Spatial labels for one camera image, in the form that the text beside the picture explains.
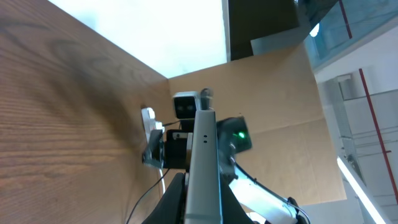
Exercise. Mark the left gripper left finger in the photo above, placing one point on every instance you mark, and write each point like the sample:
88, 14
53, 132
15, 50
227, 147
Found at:
169, 210

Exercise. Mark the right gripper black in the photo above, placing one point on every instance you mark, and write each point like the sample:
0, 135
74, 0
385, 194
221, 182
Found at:
177, 156

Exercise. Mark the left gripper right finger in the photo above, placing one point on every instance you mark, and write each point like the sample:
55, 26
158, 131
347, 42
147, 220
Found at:
232, 211

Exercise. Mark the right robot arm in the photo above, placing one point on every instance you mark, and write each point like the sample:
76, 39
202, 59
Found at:
232, 138

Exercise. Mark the white power strip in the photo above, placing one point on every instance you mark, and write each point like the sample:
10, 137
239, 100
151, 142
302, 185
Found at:
149, 121

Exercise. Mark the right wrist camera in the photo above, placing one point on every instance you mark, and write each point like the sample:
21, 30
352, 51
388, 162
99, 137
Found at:
186, 103

